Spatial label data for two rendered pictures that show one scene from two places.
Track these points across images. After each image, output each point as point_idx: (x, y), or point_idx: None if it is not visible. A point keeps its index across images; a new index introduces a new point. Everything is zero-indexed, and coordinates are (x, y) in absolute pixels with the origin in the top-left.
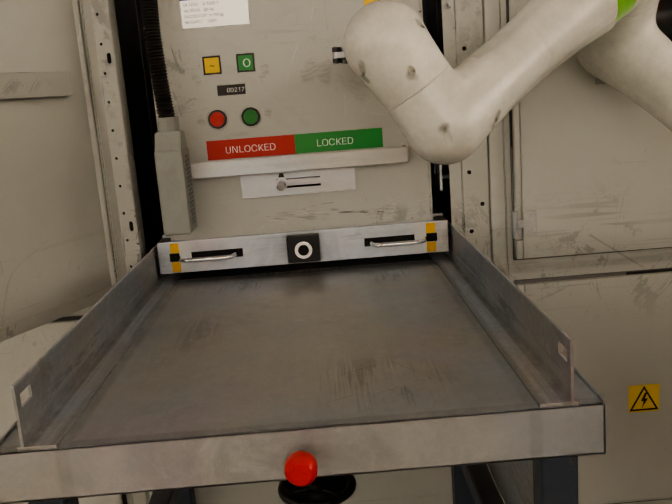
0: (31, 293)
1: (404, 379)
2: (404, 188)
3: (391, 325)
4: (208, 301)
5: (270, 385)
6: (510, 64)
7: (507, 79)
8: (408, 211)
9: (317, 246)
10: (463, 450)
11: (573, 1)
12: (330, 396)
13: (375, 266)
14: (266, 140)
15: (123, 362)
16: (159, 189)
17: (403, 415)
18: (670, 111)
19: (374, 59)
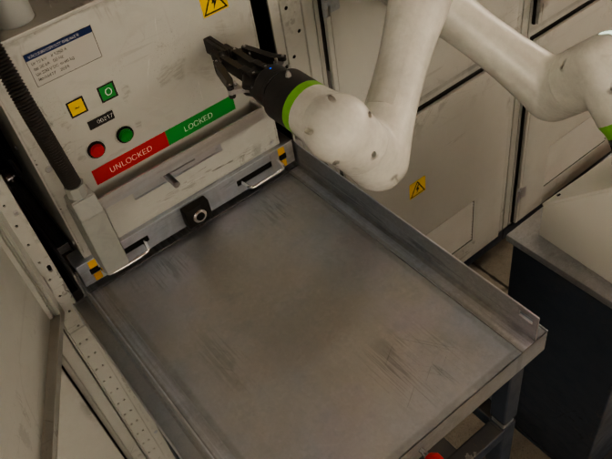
0: (34, 386)
1: (425, 356)
2: (256, 131)
3: (351, 289)
4: (171, 307)
5: (352, 403)
6: (413, 100)
7: (414, 113)
8: (261, 146)
9: (209, 208)
10: (489, 392)
11: (433, 22)
12: (402, 397)
13: (246, 194)
14: (143, 147)
15: (215, 426)
16: (95, 247)
17: (462, 397)
18: (463, 43)
19: (350, 158)
